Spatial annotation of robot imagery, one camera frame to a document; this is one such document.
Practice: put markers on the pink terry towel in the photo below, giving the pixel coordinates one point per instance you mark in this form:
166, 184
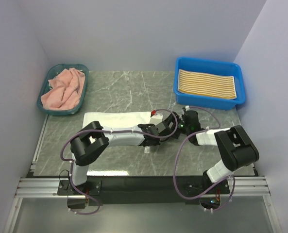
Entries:
66, 90

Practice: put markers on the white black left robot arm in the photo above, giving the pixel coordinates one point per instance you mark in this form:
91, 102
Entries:
92, 140

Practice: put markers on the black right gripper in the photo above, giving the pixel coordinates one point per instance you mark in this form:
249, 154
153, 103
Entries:
181, 120

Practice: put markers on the teal plastic laundry basket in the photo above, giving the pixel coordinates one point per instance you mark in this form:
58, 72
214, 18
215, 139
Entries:
52, 73

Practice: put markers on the yellow white striped towel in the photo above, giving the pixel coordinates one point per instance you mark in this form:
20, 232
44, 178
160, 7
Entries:
207, 85

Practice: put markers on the white terry towel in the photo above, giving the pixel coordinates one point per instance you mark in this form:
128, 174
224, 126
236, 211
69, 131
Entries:
120, 122

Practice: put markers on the blue plastic bin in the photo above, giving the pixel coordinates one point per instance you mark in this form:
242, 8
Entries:
211, 67

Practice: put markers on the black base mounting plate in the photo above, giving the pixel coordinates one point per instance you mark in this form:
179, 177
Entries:
140, 189

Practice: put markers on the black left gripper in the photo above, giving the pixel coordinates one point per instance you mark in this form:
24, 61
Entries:
150, 125

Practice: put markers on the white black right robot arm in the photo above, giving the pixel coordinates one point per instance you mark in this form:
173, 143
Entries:
235, 147

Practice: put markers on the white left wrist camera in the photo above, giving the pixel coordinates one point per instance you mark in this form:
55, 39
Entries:
156, 118

